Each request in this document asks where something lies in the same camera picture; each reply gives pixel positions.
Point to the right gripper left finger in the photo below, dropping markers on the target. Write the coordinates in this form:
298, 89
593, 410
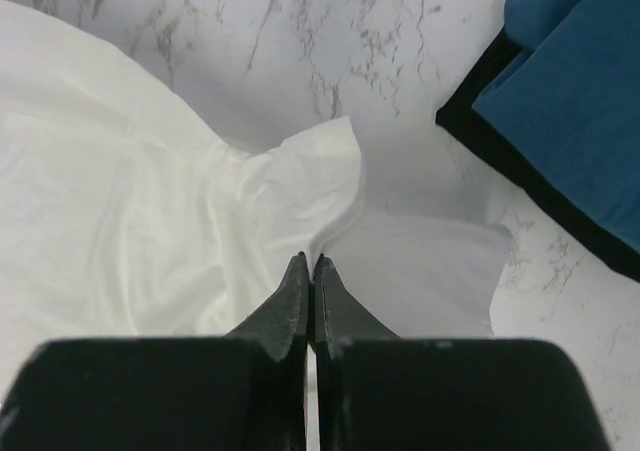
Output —
245, 390

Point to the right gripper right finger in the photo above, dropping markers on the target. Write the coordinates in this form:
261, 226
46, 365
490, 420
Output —
378, 391

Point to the white t shirt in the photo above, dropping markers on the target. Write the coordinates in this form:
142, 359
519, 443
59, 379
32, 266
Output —
124, 215

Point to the folded black t shirt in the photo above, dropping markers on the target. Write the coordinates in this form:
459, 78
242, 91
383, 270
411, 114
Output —
458, 118

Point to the folded teal t shirt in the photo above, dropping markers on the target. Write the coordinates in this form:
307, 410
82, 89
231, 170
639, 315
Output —
569, 103

